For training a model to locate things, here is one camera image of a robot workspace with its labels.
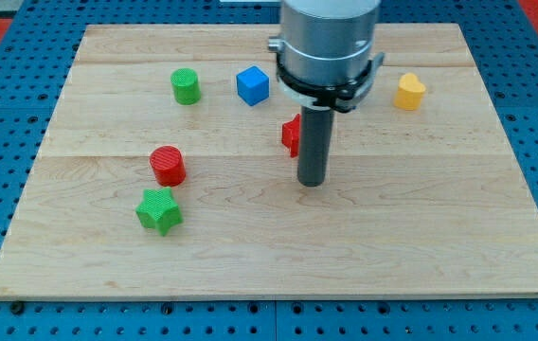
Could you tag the green cylinder block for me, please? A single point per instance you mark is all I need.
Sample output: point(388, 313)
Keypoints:
point(185, 86)

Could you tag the red star block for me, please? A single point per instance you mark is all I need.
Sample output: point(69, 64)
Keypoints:
point(290, 133)

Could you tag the green star block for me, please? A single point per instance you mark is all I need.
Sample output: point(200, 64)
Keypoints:
point(159, 210)

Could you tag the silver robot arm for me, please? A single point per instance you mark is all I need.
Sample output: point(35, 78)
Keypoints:
point(323, 63)

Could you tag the red cylinder block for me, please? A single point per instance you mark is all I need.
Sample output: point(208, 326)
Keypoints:
point(168, 166)

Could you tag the blue cube block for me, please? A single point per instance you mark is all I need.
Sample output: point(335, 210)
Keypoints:
point(253, 85)

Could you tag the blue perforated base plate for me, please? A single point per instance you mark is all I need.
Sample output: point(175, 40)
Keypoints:
point(35, 56)

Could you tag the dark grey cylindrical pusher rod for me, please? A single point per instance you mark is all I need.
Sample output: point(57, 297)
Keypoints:
point(314, 145)

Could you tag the light wooden board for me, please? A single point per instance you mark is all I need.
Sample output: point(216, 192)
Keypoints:
point(423, 204)

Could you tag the yellow heart block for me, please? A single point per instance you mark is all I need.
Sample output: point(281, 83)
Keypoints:
point(410, 92)

